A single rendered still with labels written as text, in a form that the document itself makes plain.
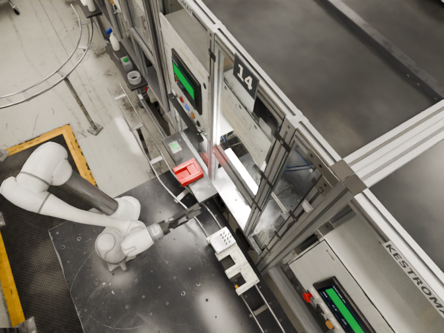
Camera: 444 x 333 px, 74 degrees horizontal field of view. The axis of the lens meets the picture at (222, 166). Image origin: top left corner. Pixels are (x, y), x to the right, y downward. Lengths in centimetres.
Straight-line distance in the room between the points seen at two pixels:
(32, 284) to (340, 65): 275
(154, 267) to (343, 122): 152
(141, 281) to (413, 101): 170
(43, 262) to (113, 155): 113
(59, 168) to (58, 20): 348
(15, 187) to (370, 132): 137
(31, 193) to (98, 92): 238
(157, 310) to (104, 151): 181
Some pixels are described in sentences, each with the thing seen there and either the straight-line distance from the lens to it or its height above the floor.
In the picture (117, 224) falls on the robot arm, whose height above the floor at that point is 109.
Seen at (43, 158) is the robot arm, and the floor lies 146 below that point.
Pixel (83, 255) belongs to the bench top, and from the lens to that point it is 217.
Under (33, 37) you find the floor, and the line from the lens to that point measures 473.
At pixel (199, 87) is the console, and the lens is 127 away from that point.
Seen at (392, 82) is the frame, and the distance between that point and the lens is 105.
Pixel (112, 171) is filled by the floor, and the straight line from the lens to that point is 312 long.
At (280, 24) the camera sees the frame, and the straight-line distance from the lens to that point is 111.
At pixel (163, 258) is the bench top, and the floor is 68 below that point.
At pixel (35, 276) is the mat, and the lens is 303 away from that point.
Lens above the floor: 266
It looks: 62 degrees down
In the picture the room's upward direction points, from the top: 5 degrees clockwise
